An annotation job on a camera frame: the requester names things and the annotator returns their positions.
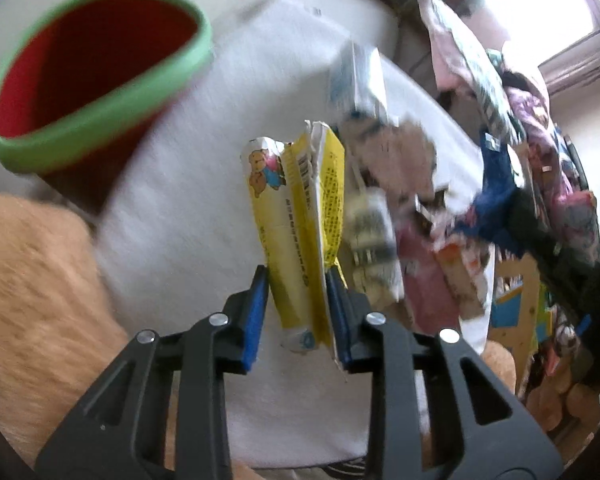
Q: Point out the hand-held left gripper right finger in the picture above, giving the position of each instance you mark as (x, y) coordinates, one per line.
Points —
(337, 315)

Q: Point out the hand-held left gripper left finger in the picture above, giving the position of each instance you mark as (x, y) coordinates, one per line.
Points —
(256, 310)

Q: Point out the yellow bear print wrapper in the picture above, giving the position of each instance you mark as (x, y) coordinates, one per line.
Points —
(300, 240)

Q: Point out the red bucket with green rim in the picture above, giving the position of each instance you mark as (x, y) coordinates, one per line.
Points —
(80, 70)

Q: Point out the beige striped wrapper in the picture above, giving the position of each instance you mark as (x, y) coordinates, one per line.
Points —
(372, 245)

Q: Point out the pink wrapper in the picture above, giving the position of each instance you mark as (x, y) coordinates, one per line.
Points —
(425, 270)

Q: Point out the white fuzzy mat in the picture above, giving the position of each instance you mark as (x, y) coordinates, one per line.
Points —
(190, 210)

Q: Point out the orange and brown wrapper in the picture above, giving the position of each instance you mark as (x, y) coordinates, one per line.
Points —
(462, 275)

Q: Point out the blue cloth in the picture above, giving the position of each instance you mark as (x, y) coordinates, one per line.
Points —
(497, 190)

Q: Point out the tan fuzzy mat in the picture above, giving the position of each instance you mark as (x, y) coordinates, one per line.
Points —
(40, 310)

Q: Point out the blue and white wrapper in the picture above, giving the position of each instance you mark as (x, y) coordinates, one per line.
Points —
(360, 80)

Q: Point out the purple clothing pile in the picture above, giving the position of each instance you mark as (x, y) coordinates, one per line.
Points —
(555, 160)

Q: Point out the wooden frame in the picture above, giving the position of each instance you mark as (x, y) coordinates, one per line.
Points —
(522, 300)

